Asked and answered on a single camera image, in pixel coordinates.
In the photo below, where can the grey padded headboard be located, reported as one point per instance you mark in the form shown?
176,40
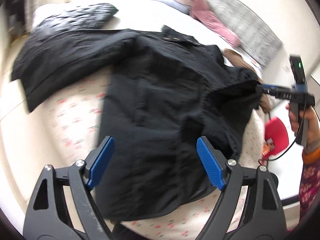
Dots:
256,37

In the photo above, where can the right forearm patterned sleeve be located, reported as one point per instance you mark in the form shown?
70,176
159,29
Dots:
309,183

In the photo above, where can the black long coat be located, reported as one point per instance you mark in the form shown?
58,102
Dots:
166,91

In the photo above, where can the pink velvet pillow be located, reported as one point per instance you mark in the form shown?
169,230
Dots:
200,10

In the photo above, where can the brown garment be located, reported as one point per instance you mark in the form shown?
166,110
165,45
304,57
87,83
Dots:
236,60

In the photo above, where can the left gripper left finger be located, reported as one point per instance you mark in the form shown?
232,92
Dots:
47,216

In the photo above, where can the red plastic stool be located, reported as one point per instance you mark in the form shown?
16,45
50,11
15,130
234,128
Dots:
276,138

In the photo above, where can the black quilted puffer jacket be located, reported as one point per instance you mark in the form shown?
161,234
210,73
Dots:
56,18

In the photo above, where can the cherry print bed sheet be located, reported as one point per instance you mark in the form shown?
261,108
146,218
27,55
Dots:
65,128

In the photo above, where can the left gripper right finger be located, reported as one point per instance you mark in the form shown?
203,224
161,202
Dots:
262,215

